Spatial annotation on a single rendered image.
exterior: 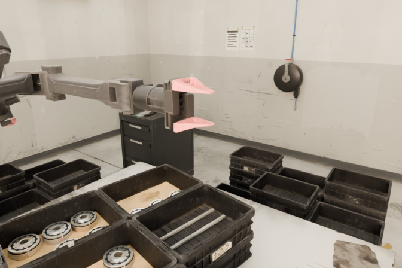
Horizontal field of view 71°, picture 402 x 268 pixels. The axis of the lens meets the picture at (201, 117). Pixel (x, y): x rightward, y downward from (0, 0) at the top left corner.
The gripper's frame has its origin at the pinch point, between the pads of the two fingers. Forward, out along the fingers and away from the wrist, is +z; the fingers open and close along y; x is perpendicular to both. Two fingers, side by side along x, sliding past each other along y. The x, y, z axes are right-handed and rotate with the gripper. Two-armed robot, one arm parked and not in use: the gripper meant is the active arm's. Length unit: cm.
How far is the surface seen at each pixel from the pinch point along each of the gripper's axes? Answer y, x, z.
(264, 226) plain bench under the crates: 74, -71, -18
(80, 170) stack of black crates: 94, -73, -188
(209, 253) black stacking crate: 58, -24, -17
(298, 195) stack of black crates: 94, -146, -24
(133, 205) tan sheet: 61, -31, -66
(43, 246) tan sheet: 62, 7, -71
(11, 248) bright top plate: 59, 16, -75
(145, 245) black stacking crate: 56, -12, -36
